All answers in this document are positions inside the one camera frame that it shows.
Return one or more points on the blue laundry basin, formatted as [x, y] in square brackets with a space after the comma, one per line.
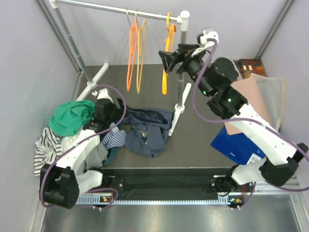
[110, 156]

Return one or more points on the brown book stack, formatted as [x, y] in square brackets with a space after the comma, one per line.
[248, 66]

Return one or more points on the yellow orange plastic hanger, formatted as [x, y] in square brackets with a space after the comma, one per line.
[171, 30]

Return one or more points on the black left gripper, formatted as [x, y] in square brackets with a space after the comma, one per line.
[119, 114]

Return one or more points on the navy blue tank top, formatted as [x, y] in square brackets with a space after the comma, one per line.
[150, 130]

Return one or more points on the grey slotted cable duct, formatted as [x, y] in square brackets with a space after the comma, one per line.
[90, 199]

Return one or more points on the silver white clothes rack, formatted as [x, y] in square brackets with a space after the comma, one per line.
[182, 19]

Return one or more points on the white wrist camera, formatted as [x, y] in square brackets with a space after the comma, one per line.
[102, 94]
[207, 38]

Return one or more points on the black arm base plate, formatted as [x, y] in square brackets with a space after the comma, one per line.
[170, 183]

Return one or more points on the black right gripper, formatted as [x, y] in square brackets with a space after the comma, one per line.
[183, 55]

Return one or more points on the orange velvet hanger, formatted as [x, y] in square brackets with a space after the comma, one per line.
[133, 35]

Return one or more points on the blue white striped shirt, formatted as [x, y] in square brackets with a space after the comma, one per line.
[114, 139]

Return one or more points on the tan yellow velvet hanger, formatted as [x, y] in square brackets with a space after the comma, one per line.
[141, 43]

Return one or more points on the black white striped shirt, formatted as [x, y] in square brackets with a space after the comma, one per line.
[48, 148]

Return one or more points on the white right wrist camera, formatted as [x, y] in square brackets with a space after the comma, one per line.
[207, 38]

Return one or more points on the translucent plastic folder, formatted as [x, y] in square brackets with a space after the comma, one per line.
[273, 91]

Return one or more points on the green garment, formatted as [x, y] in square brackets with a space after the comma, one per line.
[70, 117]

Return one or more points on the pink folder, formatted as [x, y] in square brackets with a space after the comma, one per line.
[250, 90]

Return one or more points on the blue clipboard folder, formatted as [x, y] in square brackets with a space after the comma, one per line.
[237, 147]

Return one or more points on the grey white garment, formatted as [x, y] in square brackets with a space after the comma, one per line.
[91, 152]

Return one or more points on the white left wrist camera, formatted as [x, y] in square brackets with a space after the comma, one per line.
[102, 94]

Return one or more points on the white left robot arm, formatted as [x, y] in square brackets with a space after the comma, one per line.
[71, 175]

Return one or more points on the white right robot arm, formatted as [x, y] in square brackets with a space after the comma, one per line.
[214, 80]

